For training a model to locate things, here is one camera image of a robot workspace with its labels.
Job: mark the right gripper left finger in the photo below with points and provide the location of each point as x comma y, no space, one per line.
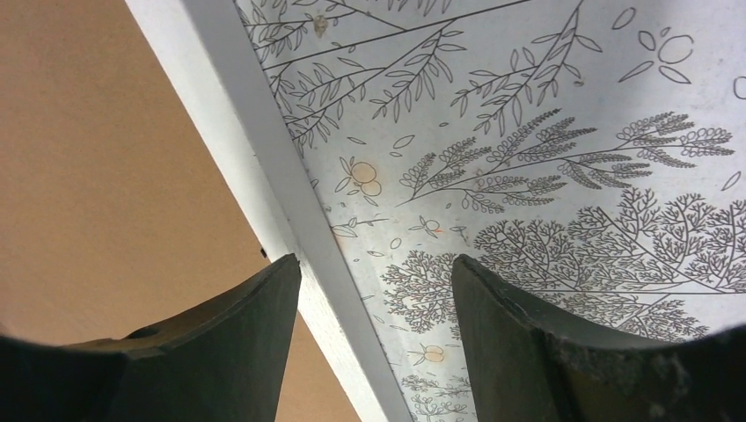
222,360

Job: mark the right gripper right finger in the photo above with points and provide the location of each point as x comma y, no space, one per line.
529,360

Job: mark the brown cardboard backing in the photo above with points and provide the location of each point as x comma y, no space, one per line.
114,215

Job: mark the floral tablecloth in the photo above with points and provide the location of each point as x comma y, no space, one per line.
589,152

